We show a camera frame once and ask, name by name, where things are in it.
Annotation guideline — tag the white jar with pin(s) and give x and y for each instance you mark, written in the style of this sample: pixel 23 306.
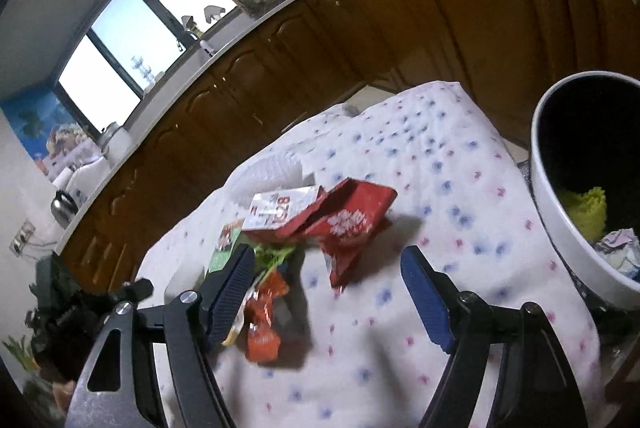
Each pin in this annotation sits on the white jar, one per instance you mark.
pixel 117 143

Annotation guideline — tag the brown wooden kitchen cabinets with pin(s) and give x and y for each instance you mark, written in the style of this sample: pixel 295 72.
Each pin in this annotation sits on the brown wooden kitchen cabinets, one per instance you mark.
pixel 400 33

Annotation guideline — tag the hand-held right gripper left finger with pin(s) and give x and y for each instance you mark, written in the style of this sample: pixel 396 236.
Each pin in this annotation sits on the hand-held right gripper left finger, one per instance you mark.
pixel 230 290

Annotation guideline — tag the green and white packet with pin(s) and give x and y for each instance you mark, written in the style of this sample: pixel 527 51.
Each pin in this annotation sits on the green and white packet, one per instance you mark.
pixel 220 253

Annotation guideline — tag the sink faucet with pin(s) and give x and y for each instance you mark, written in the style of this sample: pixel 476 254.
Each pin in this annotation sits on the sink faucet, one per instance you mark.
pixel 190 28

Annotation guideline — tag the red snack wrapper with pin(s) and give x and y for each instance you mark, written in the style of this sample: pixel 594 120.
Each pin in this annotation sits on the red snack wrapper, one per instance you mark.
pixel 350 218

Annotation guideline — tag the white floral blanket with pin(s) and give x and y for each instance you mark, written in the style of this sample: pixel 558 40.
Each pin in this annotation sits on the white floral blanket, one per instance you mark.
pixel 425 158

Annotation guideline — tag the white and red carton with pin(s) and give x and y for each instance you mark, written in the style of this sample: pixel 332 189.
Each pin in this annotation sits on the white and red carton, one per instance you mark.
pixel 275 208

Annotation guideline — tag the blue wall poster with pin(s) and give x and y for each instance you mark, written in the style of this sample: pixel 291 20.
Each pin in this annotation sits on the blue wall poster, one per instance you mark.
pixel 40 123

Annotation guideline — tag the wall outlet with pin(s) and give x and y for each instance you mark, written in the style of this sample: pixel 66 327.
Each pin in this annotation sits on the wall outlet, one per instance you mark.
pixel 22 238

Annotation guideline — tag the white paper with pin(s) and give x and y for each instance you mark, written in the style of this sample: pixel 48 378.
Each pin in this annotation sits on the white paper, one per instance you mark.
pixel 620 253

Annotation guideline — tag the white jug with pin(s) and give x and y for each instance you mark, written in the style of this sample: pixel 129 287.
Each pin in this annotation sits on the white jug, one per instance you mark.
pixel 82 180

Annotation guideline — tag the green cloth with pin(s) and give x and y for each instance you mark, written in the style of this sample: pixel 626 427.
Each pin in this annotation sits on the green cloth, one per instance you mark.
pixel 587 208

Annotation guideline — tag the white kitchen countertop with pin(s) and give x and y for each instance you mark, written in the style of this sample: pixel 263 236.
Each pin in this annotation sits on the white kitchen countertop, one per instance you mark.
pixel 220 51

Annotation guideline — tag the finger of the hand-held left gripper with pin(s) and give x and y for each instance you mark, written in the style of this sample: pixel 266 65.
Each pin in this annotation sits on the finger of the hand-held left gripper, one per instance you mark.
pixel 136 289

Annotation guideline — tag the orange wrapper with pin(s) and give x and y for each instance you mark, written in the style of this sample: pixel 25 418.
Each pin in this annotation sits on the orange wrapper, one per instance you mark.
pixel 260 338

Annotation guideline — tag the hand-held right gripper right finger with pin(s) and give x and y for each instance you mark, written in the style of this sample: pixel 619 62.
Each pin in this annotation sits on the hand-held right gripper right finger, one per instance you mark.
pixel 425 303

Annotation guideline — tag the kitchen window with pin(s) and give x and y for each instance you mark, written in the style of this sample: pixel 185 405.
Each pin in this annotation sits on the kitchen window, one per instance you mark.
pixel 160 8

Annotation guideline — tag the white bin with black inside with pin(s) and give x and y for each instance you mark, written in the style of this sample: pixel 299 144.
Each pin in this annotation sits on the white bin with black inside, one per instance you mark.
pixel 550 218

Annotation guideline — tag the steel kettle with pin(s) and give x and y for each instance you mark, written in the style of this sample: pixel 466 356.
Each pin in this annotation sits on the steel kettle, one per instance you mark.
pixel 62 208

